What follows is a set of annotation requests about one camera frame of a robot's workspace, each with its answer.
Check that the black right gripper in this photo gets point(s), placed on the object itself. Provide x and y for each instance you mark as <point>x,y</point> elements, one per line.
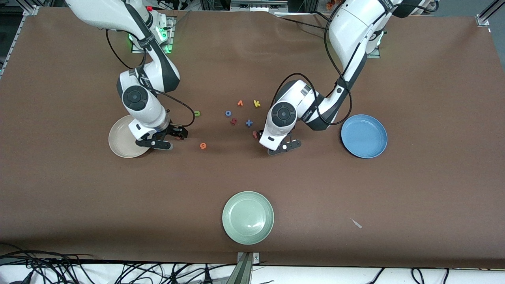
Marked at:
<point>173,130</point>

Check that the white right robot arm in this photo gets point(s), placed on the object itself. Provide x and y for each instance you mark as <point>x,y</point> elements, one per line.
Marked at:
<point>136,96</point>

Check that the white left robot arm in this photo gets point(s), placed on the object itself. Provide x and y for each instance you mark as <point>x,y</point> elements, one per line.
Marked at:
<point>284,114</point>

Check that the beige brown plate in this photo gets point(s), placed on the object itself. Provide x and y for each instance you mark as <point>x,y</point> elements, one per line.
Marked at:
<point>119,140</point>

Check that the pale green plate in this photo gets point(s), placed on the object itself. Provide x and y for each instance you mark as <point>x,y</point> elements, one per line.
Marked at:
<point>247,217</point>

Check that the blue plate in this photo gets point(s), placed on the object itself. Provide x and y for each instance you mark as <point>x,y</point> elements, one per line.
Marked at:
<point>363,136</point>

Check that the small white paper scrap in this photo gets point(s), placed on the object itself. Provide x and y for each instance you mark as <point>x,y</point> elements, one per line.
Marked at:
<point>356,223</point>

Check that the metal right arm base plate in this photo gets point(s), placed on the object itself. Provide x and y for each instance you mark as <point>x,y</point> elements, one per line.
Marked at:
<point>172,37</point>

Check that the aluminium frame rail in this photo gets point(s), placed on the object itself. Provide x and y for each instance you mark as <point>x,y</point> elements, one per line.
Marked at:
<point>258,6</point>

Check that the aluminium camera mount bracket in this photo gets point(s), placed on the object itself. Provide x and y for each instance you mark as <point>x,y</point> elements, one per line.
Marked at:
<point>247,268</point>

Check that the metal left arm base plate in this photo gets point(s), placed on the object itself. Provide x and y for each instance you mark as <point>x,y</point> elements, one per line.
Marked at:
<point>375,53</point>

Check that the aluminium table corner bracket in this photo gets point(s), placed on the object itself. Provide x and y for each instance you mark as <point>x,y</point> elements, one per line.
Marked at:
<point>30,10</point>
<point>483,19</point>

